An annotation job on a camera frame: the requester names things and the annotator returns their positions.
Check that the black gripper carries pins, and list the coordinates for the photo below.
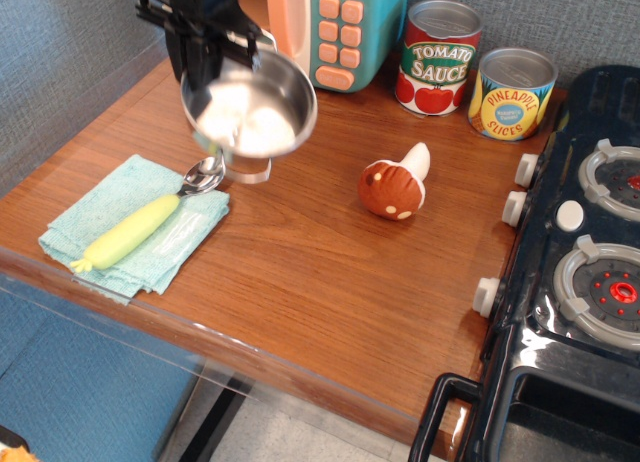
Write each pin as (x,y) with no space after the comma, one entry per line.
(199,33)

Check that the stainless steel pot bowl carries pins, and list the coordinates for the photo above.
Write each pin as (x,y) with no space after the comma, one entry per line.
(249,116)

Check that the light blue cloth napkin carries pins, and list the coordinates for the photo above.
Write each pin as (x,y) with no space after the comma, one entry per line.
(152,266)

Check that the orange microwave turntable plate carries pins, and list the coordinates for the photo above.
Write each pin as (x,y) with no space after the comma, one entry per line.
(257,10)

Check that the teal toy microwave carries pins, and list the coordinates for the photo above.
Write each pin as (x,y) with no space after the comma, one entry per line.
(340,44)

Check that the brown plush mushroom toy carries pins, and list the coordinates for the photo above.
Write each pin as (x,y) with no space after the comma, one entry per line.
(396,190)

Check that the tomato sauce can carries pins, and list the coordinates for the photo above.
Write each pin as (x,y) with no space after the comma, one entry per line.
(440,43)

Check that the pineapple slices can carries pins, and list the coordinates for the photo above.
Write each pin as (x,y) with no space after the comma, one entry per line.
(511,93)

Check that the white stove knob upper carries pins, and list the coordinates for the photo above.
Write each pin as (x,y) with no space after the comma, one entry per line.
(526,169)

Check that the white stove knob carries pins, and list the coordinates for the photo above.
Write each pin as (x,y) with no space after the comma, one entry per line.
(485,295)
(513,208)
(526,169)

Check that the white stove knob middle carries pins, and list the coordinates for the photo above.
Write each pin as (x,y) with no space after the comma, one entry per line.
(513,208)

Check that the white stove knob lower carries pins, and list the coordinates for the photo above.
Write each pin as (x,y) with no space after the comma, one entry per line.
(485,295)

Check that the orange object bottom corner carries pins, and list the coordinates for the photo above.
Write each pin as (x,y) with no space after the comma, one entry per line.
(17,454)

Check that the black toy stove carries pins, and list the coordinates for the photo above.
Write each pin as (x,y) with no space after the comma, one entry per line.
(560,379)

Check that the yellow-handled metal spoon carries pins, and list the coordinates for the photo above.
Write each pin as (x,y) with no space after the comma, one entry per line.
(122,239)

